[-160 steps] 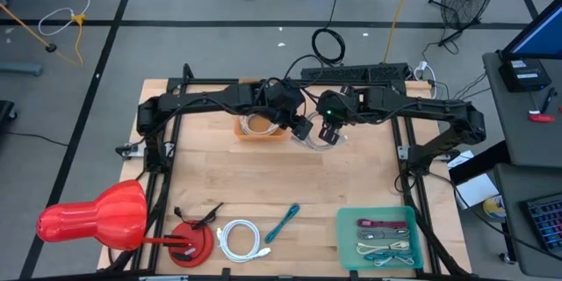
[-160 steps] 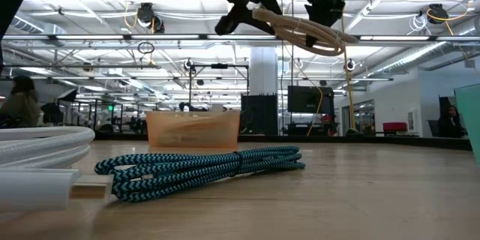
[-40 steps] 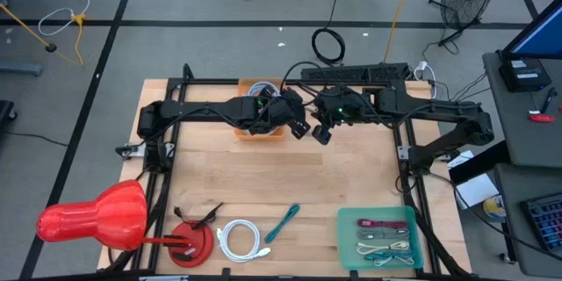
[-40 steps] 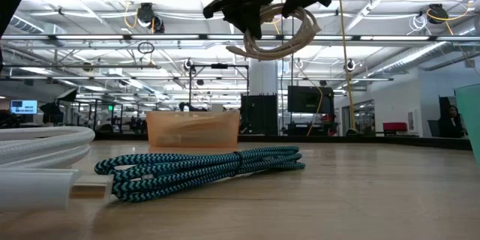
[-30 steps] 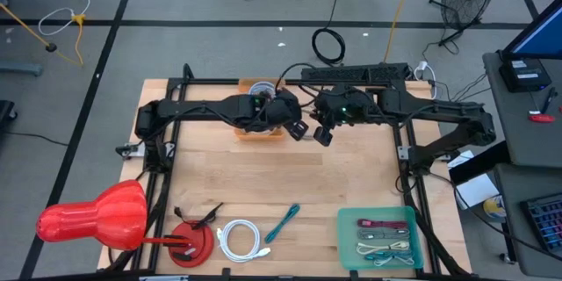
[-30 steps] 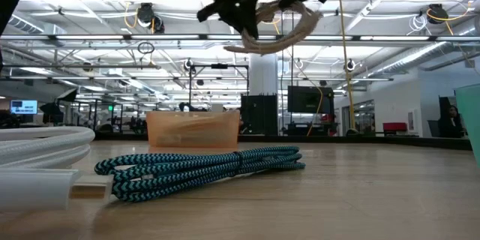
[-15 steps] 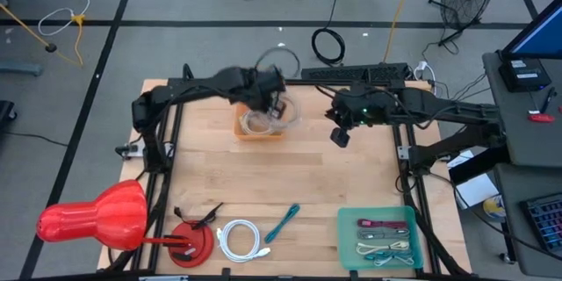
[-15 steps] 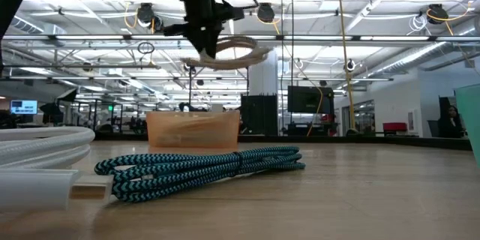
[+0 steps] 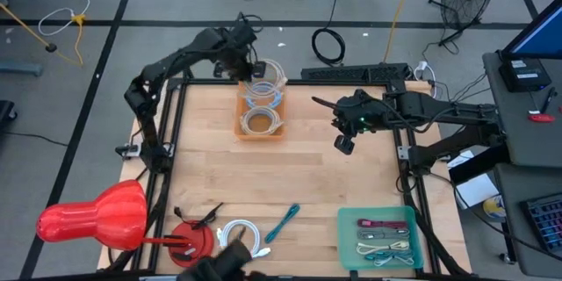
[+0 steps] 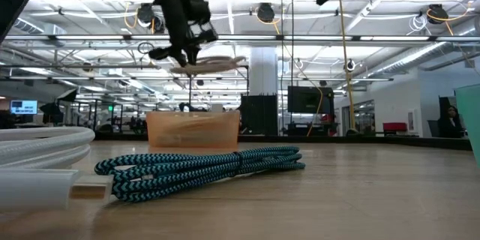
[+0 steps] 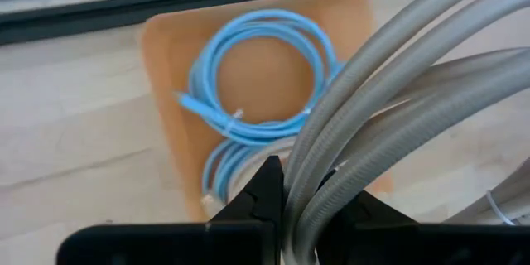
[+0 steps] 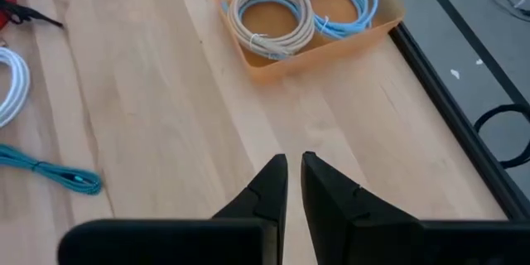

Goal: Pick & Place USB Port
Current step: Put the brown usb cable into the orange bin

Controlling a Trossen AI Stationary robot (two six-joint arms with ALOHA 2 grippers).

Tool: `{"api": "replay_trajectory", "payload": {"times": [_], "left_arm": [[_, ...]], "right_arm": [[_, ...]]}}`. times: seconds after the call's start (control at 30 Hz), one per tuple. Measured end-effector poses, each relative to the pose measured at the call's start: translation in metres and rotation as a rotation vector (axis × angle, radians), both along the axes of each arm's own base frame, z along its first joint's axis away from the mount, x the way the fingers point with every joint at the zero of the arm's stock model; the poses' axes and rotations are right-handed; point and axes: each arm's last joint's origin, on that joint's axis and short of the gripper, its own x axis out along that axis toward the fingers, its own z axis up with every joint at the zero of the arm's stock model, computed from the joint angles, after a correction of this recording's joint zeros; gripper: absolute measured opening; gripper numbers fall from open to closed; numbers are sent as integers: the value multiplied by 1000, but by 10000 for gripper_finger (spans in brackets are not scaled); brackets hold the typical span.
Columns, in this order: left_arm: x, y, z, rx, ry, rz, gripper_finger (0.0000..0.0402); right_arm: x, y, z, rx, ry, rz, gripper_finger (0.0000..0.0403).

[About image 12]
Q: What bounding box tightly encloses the grey-beige network cable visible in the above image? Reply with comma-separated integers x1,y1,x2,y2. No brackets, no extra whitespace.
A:
226,0,316,61

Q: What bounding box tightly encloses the teal black braided cable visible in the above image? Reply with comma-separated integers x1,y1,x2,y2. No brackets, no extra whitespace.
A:
0,143,104,196

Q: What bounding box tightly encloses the black aluminium table frame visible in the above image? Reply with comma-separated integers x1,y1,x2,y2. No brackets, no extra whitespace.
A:
388,22,530,221

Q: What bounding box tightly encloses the black lamp power cord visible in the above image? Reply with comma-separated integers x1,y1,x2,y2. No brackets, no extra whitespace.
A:
0,0,65,29

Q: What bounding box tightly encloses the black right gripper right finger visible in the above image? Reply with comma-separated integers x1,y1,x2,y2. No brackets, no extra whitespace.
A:
301,151,426,265

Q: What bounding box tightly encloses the black coiled cable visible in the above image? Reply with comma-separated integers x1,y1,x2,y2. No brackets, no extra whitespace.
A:
473,103,530,170

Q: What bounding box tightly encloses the loose black cable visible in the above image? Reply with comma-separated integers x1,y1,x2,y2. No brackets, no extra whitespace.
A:
489,0,530,22

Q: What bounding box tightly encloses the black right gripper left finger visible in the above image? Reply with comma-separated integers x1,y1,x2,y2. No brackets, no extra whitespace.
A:
211,152,290,265

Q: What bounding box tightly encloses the white USB cable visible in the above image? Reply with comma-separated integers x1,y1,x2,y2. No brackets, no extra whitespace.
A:
0,46,32,129

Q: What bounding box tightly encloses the orange translucent plastic tray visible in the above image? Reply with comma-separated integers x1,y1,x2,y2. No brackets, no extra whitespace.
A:
205,0,406,84

